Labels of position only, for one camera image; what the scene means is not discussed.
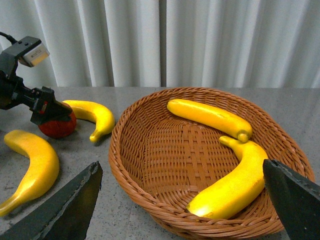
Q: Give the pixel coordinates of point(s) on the right brown wicker basket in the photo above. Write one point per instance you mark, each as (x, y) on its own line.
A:
(162, 161)

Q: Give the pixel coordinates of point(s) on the near yellow banana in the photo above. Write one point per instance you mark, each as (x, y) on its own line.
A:
(43, 170)

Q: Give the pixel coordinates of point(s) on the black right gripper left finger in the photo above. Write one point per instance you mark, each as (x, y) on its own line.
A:
(66, 215)

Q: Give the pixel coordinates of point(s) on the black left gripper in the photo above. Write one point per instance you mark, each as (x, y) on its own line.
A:
(42, 102)

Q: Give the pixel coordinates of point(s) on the red apple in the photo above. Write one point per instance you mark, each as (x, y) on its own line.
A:
(58, 129)

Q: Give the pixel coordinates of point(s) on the white pleated curtain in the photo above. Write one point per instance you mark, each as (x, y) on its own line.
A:
(170, 43)

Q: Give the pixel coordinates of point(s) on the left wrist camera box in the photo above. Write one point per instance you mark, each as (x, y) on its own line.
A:
(28, 51)

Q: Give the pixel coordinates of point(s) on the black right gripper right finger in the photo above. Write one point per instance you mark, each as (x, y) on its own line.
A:
(295, 198)

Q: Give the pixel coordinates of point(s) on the curved yellow banana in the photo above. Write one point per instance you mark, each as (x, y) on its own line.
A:
(96, 113)
(235, 191)

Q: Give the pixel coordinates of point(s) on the straight yellow banana in basket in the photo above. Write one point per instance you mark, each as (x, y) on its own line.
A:
(212, 116)

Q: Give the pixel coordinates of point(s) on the curved yellow banana in basket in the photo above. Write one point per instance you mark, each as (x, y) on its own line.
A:
(235, 191)

